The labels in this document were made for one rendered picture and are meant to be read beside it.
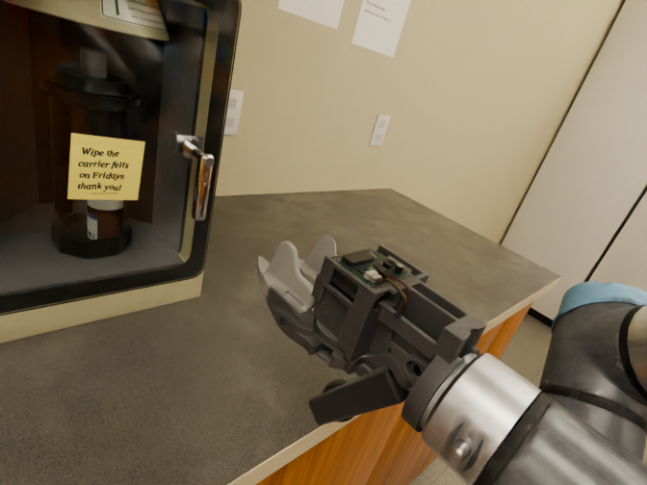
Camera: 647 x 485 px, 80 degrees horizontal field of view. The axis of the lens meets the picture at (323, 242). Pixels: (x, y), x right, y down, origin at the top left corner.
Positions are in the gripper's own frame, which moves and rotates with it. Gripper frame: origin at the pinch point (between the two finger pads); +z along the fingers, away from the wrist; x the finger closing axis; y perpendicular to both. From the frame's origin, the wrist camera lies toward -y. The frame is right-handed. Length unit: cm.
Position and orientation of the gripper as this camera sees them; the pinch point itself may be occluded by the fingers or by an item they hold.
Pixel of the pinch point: (275, 268)
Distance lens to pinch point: 40.0
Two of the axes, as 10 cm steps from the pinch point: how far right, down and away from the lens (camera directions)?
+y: 2.5, -8.7, -4.2
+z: -6.5, -4.7, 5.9
